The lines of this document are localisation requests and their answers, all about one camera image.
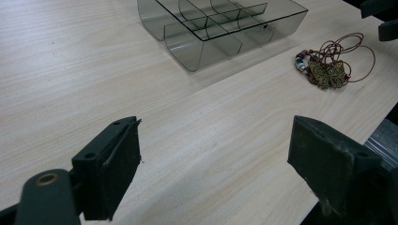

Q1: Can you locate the brown cord necklace brass pendant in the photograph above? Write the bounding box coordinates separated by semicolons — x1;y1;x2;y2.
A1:
294;32;376;91

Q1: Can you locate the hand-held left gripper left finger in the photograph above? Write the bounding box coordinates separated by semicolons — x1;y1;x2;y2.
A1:
70;115;143;222

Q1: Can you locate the grey metal bar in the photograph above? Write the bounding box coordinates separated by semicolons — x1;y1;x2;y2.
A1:
363;117;398;171

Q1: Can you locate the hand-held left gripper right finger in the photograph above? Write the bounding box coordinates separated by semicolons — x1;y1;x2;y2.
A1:
286;114;398;225

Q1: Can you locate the clear grey divided organizer box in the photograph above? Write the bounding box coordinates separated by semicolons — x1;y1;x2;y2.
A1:
136;0;309;73

